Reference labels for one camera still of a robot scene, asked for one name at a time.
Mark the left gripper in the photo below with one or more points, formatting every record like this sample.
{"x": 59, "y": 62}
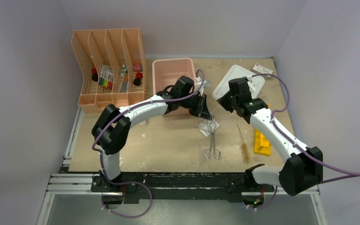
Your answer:
{"x": 201, "y": 110}

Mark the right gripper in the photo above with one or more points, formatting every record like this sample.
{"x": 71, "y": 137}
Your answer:
{"x": 223, "y": 101}

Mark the pink plastic bin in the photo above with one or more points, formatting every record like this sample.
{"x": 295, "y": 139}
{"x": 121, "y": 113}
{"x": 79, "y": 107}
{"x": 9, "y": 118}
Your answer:
{"x": 167, "y": 71}

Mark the metal crucible tongs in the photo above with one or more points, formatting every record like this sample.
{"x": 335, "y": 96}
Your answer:
{"x": 212, "y": 150}

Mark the yellow test tube rack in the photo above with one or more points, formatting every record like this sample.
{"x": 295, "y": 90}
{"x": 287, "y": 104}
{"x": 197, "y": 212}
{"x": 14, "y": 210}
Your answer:
{"x": 261, "y": 144}

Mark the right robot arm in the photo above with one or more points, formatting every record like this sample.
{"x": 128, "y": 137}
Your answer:
{"x": 302, "y": 169}

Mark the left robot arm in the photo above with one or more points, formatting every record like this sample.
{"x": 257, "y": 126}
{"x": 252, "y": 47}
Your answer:
{"x": 113, "y": 125}

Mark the clear plastic bag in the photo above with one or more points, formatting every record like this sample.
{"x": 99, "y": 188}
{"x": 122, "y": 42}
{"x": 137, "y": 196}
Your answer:
{"x": 206, "y": 127}

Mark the white plastic lid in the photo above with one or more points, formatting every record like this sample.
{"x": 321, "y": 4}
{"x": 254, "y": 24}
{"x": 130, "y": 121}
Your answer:
{"x": 237, "y": 71}

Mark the white slide box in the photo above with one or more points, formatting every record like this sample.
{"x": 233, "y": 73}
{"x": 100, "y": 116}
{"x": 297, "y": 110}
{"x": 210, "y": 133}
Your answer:
{"x": 260, "y": 69}

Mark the pink box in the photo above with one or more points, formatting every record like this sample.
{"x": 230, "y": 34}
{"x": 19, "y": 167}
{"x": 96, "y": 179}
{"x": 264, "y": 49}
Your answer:
{"x": 137, "y": 67}

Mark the green capped tube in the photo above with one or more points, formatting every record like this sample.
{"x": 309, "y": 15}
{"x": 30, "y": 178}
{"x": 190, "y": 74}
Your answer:
{"x": 123, "y": 85}

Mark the coloured marker pack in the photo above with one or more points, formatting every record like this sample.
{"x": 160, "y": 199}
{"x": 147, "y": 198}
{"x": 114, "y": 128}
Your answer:
{"x": 106, "y": 77}

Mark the peach desk organizer rack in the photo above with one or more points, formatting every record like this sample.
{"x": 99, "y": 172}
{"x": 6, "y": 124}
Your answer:
{"x": 113, "y": 47}

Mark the red black bottle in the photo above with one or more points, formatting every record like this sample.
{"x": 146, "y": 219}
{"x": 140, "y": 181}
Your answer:
{"x": 95, "y": 75}

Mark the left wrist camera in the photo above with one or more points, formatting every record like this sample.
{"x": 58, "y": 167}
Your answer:
{"x": 199, "y": 85}

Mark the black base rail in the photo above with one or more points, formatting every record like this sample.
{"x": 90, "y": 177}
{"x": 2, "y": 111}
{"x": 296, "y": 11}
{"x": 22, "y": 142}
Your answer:
{"x": 234, "y": 187}

